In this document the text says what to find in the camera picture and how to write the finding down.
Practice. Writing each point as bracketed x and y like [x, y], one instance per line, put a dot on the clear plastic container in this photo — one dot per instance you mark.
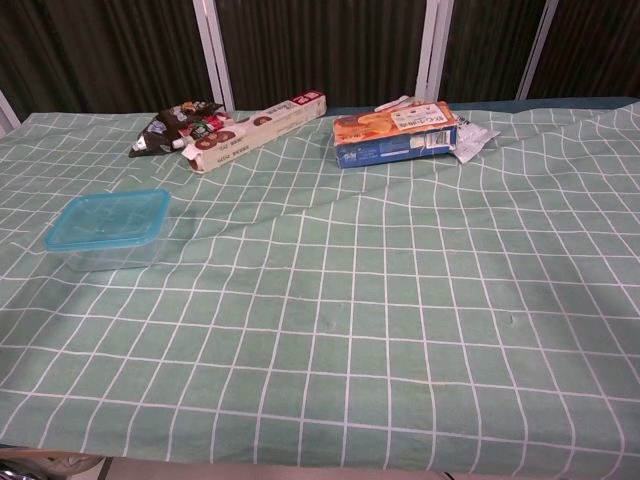
[115, 257]

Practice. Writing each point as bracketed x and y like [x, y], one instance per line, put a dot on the blue plastic lid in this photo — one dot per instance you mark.
[110, 220]

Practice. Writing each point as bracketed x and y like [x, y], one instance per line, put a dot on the orange blue cracker box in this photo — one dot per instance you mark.
[380, 135]

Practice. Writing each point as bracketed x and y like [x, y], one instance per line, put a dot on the long cream cookie box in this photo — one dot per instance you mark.
[265, 127]

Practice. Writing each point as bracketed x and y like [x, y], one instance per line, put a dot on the green checked tablecloth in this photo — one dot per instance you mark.
[350, 300]

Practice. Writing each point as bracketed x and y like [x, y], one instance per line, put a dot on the white snack pouch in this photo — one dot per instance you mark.
[393, 104]

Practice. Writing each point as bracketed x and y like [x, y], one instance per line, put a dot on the red green snack packet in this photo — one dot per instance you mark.
[206, 126]

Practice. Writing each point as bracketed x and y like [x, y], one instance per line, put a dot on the silver crumpled wrapper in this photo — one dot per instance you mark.
[472, 140]

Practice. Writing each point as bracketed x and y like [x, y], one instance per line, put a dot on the dark corrugated partition panel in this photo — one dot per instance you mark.
[325, 50]
[100, 55]
[595, 50]
[490, 50]

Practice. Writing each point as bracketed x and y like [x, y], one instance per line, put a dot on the dark brown snack bag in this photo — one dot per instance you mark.
[160, 131]

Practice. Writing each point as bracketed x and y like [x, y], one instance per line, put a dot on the white partition frame post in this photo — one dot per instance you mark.
[9, 115]
[215, 60]
[537, 50]
[431, 50]

